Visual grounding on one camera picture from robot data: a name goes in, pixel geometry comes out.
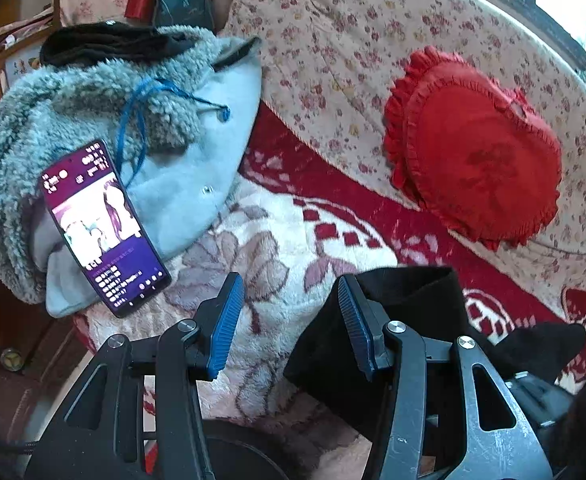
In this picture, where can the blue gift bag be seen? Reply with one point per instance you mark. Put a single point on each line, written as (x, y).
(183, 5)

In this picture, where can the window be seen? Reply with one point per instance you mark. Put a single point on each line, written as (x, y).
(568, 20)

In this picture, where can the smartphone with lit screen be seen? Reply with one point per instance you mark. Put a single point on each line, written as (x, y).
(103, 230)

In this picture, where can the floral covered sofa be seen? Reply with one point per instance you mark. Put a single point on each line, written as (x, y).
(323, 60)

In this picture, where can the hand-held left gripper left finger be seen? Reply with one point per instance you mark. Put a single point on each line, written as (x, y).
(225, 320)

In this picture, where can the light blue fleece-lined jacket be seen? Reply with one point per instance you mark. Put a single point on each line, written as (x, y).
(188, 170)

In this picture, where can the red and white floral blanket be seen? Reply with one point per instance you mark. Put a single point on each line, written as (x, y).
(273, 240)

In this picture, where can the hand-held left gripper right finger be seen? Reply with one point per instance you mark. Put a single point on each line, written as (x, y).
(355, 325)

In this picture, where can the black knit hat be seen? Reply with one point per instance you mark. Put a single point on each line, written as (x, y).
(423, 300)

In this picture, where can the brown wooden furniture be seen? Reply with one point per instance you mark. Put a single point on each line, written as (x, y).
(18, 320)

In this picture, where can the black cloth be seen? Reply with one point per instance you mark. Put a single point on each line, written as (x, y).
(103, 42)

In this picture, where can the red heart-shaped frilled pillow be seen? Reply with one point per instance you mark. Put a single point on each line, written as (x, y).
(473, 150)

